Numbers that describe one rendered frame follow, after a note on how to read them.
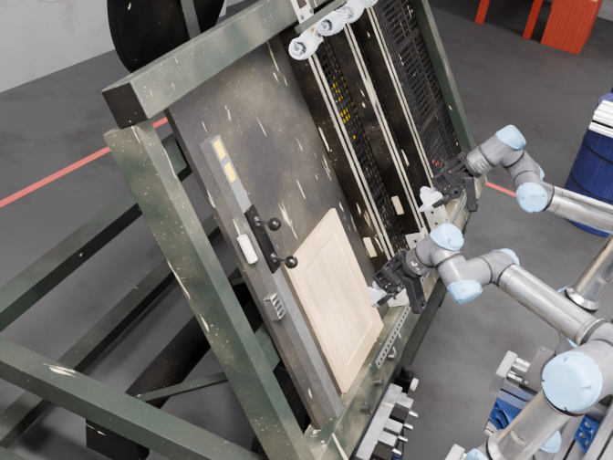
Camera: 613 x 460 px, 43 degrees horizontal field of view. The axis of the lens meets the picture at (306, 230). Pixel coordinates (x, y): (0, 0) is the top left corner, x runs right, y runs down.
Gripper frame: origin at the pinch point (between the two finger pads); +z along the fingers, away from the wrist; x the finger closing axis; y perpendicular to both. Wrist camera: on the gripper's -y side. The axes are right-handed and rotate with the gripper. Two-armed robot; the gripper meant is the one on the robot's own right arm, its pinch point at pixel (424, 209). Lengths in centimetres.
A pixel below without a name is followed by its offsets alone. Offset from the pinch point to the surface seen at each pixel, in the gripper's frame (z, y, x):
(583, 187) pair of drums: 4, -155, -279
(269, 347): 54, 4, 30
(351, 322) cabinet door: 47, -20, -5
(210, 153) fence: 26, 57, 22
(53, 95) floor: 255, 130, -304
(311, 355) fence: 48, -8, 25
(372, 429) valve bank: 61, -48, 12
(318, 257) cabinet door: 38.4, 6.3, -3.7
